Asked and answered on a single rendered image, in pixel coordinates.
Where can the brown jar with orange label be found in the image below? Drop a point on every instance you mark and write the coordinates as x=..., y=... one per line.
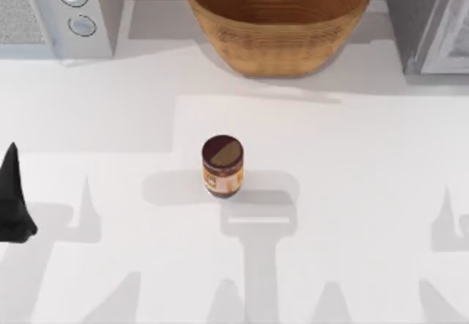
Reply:
x=222, y=172

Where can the woven wooden basket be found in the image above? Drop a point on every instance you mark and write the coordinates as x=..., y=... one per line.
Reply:
x=278, y=27

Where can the small round microwave knob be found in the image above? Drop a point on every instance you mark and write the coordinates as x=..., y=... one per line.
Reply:
x=82, y=25

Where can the pale microwave oven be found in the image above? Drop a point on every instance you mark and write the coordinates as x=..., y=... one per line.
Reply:
x=55, y=12

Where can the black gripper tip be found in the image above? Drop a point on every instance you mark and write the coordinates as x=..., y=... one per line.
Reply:
x=12, y=199

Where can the grey cabinet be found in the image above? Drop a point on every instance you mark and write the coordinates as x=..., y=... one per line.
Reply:
x=428, y=20

